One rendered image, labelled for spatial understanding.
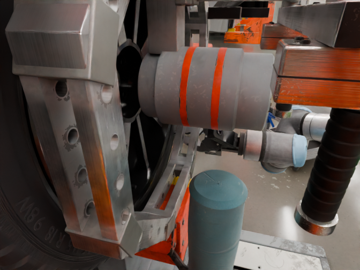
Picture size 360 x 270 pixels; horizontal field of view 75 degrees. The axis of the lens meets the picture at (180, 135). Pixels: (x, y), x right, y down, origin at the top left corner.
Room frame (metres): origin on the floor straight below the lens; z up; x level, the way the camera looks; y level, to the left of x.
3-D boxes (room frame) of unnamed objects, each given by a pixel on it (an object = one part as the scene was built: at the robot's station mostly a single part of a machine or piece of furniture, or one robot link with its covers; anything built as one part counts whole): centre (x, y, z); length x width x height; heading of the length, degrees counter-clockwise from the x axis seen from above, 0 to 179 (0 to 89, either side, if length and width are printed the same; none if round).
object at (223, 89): (0.41, -0.05, 0.85); 0.21 x 0.14 x 0.14; 75
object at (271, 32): (0.54, -0.22, 0.93); 0.09 x 0.05 x 0.05; 75
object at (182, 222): (0.44, 0.06, 0.48); 0.16 x 0.12 x 0.17; 75
